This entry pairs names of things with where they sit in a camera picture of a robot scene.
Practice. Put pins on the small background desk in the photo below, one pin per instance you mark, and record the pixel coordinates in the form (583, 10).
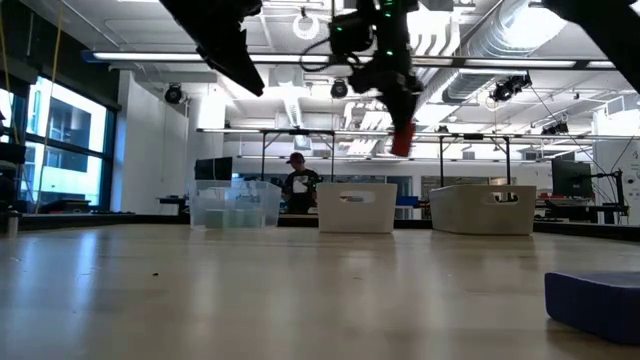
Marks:
(172, 200)

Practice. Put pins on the black round spotlight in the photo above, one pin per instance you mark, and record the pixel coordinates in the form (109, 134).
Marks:
(173, 93)

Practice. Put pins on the red block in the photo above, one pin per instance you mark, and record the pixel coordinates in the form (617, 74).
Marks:
(403, 142)

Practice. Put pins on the black track spotlights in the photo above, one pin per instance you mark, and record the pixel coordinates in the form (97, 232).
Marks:
(555, 128)

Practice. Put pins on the dark box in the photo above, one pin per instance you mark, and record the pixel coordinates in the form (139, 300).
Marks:
(65, 206)

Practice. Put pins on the purple block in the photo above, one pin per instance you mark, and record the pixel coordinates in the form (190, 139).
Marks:
(595, 305)

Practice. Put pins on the LED light bar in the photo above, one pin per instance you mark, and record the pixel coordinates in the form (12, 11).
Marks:
(150, 56)

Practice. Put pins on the clear plastic bin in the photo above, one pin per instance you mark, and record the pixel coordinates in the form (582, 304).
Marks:
(235, 197)

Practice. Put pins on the black overhead camera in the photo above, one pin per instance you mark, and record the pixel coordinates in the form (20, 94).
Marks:
(339, 89)

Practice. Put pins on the black ceiling fixture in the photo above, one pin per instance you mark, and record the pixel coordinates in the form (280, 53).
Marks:
(510, 87)

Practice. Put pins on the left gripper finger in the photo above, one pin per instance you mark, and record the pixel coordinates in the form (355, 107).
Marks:
(235, 65)

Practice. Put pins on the black gantry frame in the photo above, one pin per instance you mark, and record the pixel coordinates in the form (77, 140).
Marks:
(297, 132)
(507, 160)

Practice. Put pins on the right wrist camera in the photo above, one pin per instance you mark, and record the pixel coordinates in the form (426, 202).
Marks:
(350, 32)

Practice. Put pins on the black computer monitor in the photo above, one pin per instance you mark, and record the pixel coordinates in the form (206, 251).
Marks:
(572, 180)
(213, 168)

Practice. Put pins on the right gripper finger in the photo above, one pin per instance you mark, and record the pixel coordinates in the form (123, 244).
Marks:
(410, 107)
(396, 110)

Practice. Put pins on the person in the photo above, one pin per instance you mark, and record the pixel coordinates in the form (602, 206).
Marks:
(300, 185)

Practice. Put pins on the blue box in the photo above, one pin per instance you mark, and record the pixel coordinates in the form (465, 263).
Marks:
(407, 201)

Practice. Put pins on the large window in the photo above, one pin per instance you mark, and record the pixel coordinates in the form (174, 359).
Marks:
(65, 140)

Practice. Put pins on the grey cylinder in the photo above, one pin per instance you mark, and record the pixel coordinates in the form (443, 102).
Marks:
(12, 223)

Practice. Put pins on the silver ventilation duct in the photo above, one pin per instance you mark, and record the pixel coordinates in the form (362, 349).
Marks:
(520, 30)

